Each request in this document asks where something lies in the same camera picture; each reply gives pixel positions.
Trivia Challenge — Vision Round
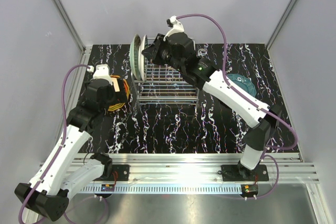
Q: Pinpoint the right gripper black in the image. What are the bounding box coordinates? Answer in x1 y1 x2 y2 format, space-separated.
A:
141 34 184 73

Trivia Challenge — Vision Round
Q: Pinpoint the cream plate with dark patch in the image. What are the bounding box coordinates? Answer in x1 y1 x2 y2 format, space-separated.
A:
111 76 129 103

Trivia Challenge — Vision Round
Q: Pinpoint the light green flower plate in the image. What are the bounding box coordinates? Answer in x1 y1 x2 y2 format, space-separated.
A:
129 34 142 80

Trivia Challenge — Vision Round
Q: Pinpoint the white plate teal rim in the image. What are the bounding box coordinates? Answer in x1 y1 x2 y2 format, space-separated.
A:
129 34 148 81

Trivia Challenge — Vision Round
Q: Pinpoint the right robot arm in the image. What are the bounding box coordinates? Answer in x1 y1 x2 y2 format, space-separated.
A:
139 33 282 180

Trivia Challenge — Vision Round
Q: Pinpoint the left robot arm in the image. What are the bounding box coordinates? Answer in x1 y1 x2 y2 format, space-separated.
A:
14 79 128 221

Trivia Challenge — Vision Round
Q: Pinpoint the red-orange scalloped plate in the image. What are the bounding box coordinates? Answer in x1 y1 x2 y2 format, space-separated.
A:
111 77 131 106

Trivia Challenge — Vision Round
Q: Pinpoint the yellow scalloped plate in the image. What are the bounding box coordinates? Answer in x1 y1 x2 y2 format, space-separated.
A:
108 75 130 112

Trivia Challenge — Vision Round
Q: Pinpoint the dark teal plate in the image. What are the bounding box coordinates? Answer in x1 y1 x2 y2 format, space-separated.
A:
227 74 257 97

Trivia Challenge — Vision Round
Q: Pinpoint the left controller board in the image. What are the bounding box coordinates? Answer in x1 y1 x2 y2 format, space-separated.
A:
101 184 115 192

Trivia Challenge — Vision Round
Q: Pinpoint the controller board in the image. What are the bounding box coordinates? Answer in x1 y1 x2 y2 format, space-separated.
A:
242 184 259 195
101 184 115 192

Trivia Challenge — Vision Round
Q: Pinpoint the right controller board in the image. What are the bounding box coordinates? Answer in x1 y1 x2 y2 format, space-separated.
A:
242 184 259 195

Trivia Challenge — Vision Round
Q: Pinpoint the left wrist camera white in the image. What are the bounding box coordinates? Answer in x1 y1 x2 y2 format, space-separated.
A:
87 64 111 80

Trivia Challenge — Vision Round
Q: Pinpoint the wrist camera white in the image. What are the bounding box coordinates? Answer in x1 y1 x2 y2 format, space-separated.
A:
164 15 185 40
87 64 111 80

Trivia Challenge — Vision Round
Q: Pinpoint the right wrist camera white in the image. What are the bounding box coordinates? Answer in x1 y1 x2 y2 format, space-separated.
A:
164 15 185 40

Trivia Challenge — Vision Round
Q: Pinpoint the metal wire dish rack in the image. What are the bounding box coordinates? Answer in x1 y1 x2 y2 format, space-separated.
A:
131 38 199 107

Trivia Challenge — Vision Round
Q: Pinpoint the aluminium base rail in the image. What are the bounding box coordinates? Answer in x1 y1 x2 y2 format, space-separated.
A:
66 153 319 195

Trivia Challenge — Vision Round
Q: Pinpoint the left aluminium frame post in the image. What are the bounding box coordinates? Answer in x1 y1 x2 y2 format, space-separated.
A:
52 0 86 54

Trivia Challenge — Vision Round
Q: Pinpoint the aluminium frame post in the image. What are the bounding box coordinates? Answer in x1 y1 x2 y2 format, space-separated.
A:
266 0 299 50
52 0 86 54

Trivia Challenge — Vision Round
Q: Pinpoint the right aluminium frame post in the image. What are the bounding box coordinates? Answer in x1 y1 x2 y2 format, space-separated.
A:
266 0 299 50

